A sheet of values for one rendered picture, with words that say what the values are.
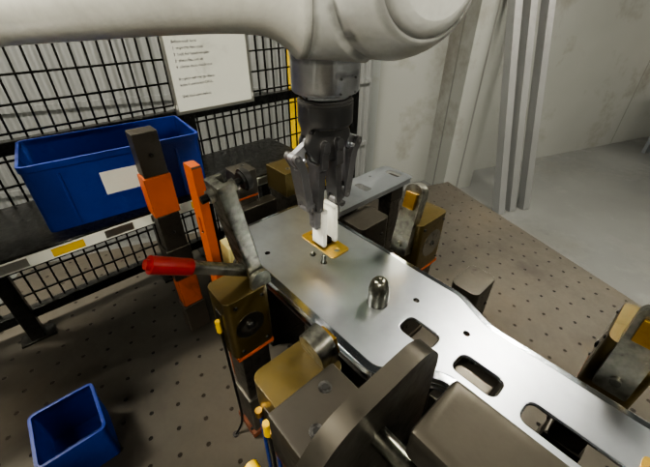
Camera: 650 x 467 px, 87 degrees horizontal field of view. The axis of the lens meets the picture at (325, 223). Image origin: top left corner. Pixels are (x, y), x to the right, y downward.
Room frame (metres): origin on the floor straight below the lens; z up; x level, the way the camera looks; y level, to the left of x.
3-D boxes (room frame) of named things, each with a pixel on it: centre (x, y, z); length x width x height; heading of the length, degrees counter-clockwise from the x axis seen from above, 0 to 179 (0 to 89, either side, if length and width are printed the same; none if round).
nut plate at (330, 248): (0.47, 0.00, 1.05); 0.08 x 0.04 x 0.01; 41
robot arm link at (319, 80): (0.47, 0.00, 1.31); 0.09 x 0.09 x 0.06
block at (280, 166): (0.76, 0.09, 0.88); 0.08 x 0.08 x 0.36; 42
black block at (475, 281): (0.44, -0.27, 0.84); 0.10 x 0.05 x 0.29; 132
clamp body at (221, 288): (0.35, 0.14, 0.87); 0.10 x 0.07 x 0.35; 132
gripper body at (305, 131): (0.47, 0.00, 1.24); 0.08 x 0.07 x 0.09; 131
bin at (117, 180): (0.67, 0.43, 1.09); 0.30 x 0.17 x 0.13; 127
